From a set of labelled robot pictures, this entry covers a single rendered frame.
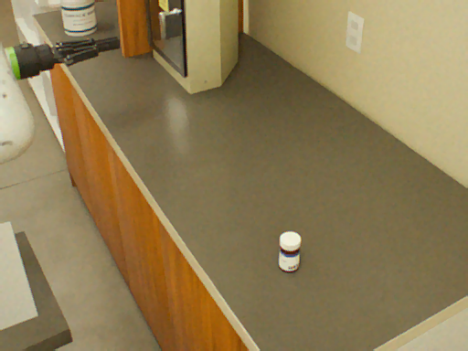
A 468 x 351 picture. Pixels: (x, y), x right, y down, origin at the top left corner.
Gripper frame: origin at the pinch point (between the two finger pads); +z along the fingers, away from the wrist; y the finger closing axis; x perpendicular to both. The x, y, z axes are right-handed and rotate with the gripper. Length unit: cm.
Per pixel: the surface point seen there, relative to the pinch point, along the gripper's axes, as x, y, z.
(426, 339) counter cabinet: 23, -110, 26
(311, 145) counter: 19, -49, 40
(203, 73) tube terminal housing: 13.8, -5.9, 28.2
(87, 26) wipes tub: 19, 59, 9
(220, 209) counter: 18, -61, 6
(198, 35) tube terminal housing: 0.5, -5.5, 27.0
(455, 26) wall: -20, -67, 66
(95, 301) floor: 115, 10, -15
